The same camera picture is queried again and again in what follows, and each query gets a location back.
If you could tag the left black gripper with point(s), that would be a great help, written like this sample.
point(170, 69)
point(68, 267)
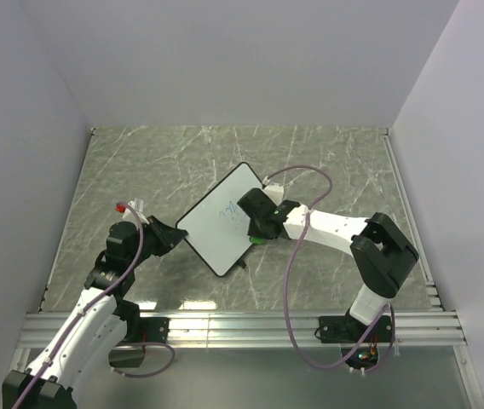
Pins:
point(167, 236)

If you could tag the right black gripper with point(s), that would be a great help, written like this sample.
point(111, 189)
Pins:
point(254, 231)

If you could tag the green whiteboard eraser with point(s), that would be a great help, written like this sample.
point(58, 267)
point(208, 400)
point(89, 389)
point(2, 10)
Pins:
point(257, 241)

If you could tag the small black-framed whiteboard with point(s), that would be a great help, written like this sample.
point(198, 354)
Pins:
point(216, 227)

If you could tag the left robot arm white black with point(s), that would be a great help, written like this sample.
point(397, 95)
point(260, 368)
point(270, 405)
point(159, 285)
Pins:
point(101, 320)

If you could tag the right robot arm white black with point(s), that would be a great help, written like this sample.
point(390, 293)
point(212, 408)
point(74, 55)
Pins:
point(382, 253)

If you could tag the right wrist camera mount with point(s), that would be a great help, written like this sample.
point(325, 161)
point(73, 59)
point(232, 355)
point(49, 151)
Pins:
point(273, 190)

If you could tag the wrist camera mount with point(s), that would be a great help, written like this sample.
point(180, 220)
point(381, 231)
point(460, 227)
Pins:
point(132, 211)
point(273, 190)

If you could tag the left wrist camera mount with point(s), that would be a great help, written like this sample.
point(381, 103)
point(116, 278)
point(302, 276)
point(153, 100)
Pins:
point(132, 211)

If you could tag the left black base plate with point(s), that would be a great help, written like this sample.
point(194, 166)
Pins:
point(147, 329)

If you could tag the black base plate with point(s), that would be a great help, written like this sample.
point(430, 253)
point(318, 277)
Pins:
point(147, 329)
point(345, 329)

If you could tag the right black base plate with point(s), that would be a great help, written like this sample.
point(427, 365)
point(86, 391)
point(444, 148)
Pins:
point(345, 329)

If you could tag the aluminium right side rail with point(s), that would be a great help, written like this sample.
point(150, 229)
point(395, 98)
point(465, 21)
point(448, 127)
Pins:
point(431, 288)

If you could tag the aluminium rail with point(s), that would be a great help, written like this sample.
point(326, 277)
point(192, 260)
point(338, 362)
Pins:
point(431, 288)
point(210, 329)

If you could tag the aluminium front rail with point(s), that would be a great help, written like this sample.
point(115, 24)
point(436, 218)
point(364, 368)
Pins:
point(210, 329)

